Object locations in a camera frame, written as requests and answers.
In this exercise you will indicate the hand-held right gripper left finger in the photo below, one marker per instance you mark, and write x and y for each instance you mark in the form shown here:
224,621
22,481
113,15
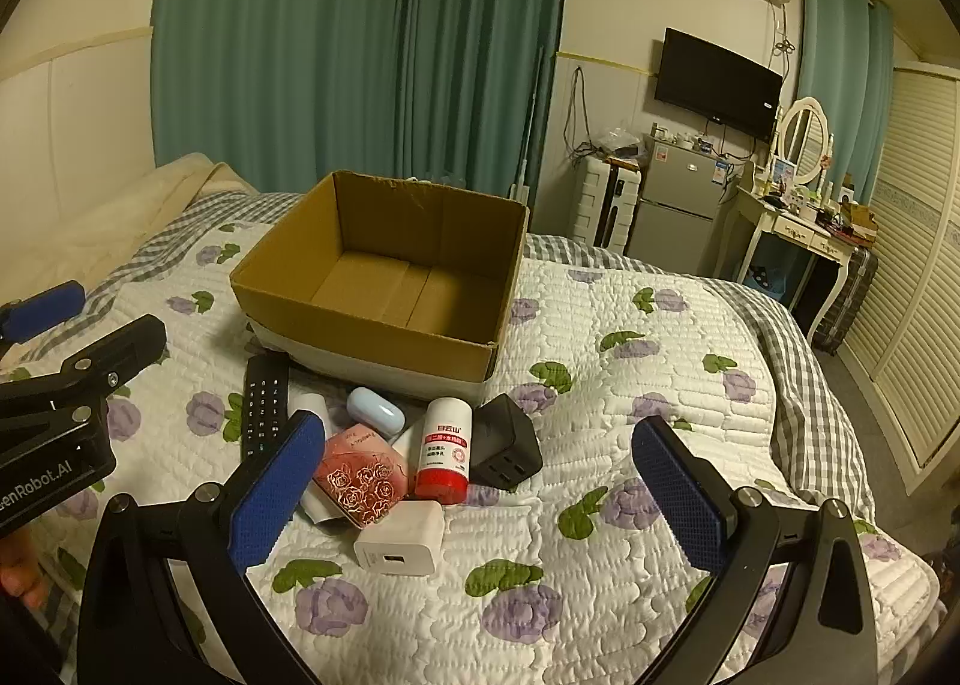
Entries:
266,497

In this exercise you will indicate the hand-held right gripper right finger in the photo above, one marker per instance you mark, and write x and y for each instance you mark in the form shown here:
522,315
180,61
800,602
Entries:
679,497

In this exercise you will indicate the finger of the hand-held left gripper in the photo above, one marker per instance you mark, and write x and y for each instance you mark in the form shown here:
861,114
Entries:
45,310
112,355

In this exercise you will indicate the black remote control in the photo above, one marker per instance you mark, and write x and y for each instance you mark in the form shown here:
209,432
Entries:
264,407

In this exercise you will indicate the white tube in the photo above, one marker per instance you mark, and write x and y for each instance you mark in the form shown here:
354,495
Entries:
311,406

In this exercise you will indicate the white wall charger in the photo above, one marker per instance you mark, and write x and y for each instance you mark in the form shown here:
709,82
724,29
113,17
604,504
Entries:
397,539

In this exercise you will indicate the light blue earbuds case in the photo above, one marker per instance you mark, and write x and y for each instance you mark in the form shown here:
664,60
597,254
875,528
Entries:
375,411

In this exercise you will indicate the black cube charger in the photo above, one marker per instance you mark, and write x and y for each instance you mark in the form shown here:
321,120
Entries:
506,441

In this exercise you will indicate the white bottle with red label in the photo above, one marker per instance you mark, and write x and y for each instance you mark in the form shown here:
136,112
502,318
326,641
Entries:
444,449

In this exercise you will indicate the person's left hand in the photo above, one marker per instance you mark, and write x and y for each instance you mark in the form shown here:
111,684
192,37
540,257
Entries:
19,572

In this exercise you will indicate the floral white quilt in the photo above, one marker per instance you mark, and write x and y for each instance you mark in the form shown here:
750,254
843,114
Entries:
600,430

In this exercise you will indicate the beige blanket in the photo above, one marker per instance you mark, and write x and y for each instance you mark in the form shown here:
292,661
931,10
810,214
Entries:
112,220

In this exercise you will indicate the grey checked bed sheet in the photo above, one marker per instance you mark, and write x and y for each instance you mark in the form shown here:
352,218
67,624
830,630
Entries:
802,392

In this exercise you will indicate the blue plastic basket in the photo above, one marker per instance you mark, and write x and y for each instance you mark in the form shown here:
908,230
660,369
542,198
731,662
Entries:
769,283

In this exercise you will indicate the dark checked suitcase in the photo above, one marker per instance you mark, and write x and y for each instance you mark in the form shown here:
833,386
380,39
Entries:
851,295

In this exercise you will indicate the silver fridge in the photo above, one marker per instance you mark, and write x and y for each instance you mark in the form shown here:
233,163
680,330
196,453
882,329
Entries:
679,212

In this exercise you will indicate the white dressing table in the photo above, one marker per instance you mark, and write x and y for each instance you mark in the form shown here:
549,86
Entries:
787,227

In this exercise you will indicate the white ribbed suitcase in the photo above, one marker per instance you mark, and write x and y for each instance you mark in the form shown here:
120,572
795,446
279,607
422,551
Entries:
604,205

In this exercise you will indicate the small brown cardboard box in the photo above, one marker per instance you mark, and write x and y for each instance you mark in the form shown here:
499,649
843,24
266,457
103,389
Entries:
859,216

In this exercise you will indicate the white louvred wardrobe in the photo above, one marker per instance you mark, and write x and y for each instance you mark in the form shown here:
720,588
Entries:
915,242

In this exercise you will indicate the clear plastic bag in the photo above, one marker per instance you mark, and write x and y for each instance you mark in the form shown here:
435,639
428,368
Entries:
621,141

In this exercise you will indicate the wide teal curtain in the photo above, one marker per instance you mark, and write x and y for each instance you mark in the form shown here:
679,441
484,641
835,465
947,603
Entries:
300,39

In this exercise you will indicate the oval white-framed mirror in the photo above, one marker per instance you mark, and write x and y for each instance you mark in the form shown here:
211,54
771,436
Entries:
804,137

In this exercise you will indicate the white mop pole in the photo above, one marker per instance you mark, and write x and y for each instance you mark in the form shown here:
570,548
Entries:
529,122

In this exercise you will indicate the narrow teal curtain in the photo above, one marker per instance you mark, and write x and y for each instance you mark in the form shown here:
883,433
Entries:
840,54

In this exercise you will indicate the black wall television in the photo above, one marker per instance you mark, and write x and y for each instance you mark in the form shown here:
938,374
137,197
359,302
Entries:
716,85

